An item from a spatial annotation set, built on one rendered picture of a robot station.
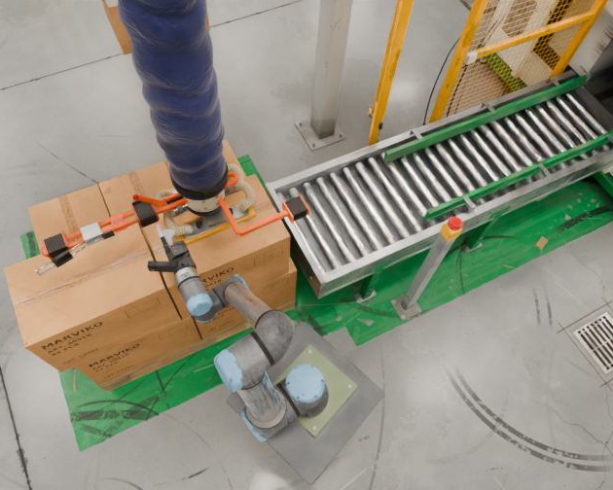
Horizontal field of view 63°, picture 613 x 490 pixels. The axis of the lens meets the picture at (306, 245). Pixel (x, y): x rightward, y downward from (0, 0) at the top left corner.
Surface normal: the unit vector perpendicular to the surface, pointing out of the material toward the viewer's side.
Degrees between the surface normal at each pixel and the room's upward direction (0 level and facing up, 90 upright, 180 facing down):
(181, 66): 81
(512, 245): 0
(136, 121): 0
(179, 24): 72
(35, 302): 0
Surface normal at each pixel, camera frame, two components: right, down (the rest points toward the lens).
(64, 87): 0.05, -0.48
